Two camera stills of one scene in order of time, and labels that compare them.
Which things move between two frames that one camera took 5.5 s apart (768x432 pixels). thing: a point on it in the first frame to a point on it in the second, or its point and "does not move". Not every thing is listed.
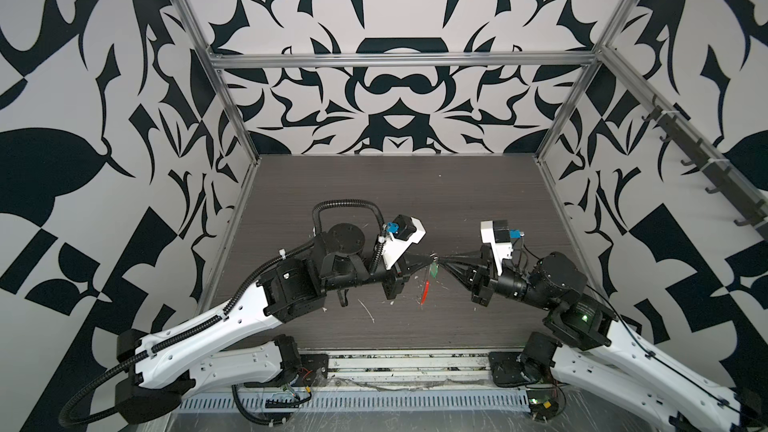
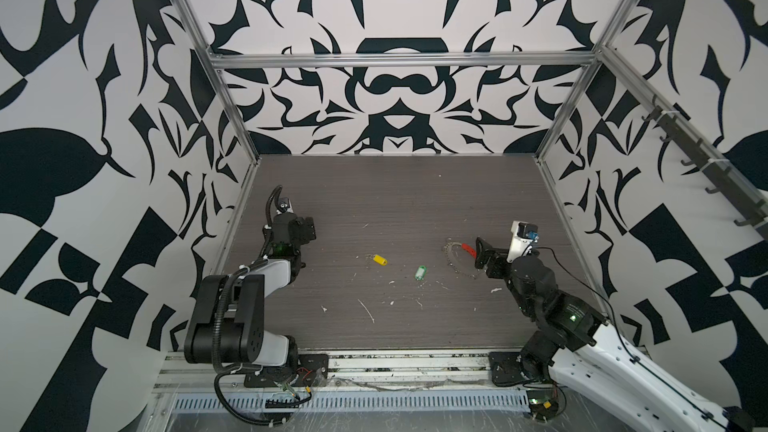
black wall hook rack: [729, 182] does not move
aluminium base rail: [362, 369] does not move
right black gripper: [480, 279] to [499, 258]
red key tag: [426, 292] to [469, 249]
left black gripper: [398, 271] to [305, 230]
